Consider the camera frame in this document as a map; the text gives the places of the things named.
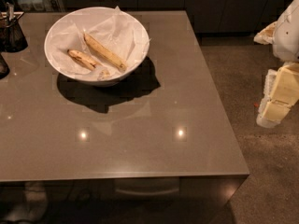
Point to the white ceramic bowl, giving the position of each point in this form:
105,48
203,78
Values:
62,69

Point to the black mesh utensil holder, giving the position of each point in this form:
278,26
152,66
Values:
12,38

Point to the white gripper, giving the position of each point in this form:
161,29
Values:
288,34

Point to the small banana piece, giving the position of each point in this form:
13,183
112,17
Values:
104,74

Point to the dark round object left edge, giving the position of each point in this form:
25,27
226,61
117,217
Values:
4,69

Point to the white paper liner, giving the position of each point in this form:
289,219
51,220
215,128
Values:
118,31

